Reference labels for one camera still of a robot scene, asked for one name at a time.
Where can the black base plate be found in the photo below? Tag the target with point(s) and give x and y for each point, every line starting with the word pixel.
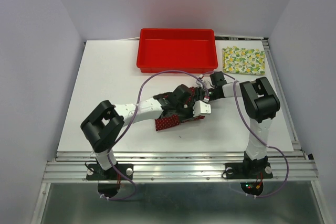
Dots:
pixel 123 171
pixel 245 172

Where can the lemon print skirt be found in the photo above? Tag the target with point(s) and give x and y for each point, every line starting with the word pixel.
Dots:
pixel 250 61

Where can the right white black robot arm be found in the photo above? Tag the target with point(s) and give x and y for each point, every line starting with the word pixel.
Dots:
pixel 257 105

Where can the red polka dot skirt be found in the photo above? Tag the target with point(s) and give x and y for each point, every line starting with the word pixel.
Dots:
pixel 162 124

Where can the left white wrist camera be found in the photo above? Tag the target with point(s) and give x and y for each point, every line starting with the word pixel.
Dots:
pixel 200 108

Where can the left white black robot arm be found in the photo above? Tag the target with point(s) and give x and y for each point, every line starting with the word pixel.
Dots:
pixel 103 126

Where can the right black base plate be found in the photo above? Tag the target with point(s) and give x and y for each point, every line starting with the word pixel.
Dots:
pixel 245 172

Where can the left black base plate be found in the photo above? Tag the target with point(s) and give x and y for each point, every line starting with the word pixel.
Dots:
pixel 123 171

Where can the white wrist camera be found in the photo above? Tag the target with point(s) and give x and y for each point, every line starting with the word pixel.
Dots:
pixel 201 82
pixel 200 108

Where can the aluminium mounting rail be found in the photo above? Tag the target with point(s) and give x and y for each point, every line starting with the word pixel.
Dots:
pixel 170 167

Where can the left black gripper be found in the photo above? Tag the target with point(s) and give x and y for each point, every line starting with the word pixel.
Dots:
pixel 190 115

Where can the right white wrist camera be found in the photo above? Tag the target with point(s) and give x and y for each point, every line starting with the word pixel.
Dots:
pixel 201 82

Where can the red plastic bin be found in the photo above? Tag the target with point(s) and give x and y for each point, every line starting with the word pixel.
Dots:
pixel 190 50

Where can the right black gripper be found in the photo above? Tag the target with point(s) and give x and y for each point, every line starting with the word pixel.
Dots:
pixel 199 95

